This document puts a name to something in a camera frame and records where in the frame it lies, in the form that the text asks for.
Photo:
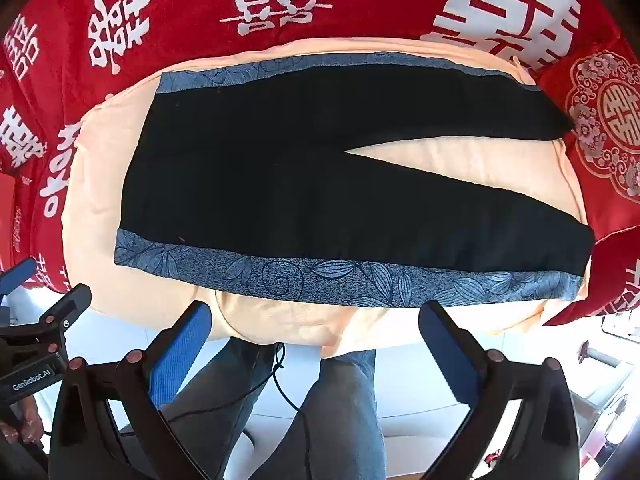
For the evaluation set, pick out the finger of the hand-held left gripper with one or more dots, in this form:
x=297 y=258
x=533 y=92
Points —
x=65 y=312
x=17 y=276

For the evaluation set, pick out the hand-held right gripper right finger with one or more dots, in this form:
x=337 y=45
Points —
x=450 y=355

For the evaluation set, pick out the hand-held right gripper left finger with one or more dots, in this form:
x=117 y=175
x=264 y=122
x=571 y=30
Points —
x=180 y=352

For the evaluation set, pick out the black pants with blue trim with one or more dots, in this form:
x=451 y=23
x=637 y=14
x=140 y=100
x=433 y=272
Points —
x=310 y=180

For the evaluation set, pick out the person's left hand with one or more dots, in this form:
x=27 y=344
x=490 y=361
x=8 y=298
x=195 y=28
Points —
x=17 y=427

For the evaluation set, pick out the small red clip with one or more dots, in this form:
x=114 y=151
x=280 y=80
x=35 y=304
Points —
x=492 y=456

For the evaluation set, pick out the small metal fitting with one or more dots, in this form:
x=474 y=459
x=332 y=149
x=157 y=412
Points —
x=583 y=352

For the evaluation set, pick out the peach quilted cloth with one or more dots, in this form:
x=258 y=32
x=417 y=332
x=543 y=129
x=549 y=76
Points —
x=440 y=162

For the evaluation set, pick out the red embroidered pillow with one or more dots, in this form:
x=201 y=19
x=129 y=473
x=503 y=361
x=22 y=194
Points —
x=607 y=110

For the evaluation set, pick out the red printed blanket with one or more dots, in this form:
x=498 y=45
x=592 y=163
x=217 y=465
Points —
x=175 y=25

